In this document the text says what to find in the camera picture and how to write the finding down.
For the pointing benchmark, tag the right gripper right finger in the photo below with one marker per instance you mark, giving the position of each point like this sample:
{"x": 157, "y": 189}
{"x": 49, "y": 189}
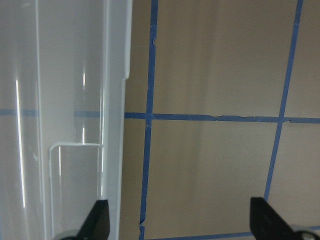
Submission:
{"x": 266, "y": 224}

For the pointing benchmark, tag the clear plastic box lid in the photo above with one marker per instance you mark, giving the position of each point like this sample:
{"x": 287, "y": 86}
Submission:
{"x": 63, "y": 71}

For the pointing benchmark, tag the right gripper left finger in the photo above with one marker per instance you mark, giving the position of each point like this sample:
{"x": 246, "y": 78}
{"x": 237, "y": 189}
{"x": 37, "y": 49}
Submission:
{"x": 97, "y": 224}

